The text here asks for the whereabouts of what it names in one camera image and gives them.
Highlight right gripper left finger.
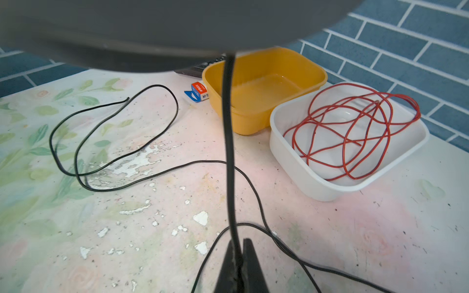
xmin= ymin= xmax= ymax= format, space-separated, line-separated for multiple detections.
xmin=214 ymin=241 xmax=238 ymax=293

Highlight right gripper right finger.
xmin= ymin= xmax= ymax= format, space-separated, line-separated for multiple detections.
xmin=242 ymin=238 xmax=269 ymax=293

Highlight black cable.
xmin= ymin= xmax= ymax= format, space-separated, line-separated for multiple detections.
xmin=49 ymin=53 xmax=396 ymax=293

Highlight grey perforated cable spool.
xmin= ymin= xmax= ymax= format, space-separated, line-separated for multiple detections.
xmin=1 ymin=1 xmax=360 ymax=73

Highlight white plastic tub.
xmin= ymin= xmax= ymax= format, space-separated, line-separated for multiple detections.
xmin=270 ymin=83 xmax=429 ymax=201

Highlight pencil box blue white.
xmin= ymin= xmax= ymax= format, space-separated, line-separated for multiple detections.
xmin=184 ymin=81 xmax=209 ymax=103

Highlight yellow plastic tub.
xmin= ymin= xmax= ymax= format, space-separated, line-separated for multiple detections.
xmin=202 ymin=46 xmax=329 ymax=136

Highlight black calculator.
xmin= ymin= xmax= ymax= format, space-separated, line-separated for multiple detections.
xmin=174 ymin=55 xmax=226 ymax=79

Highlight red cable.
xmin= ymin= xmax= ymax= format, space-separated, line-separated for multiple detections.
xmin=283 ymin=82 xmax=422 ymax=182

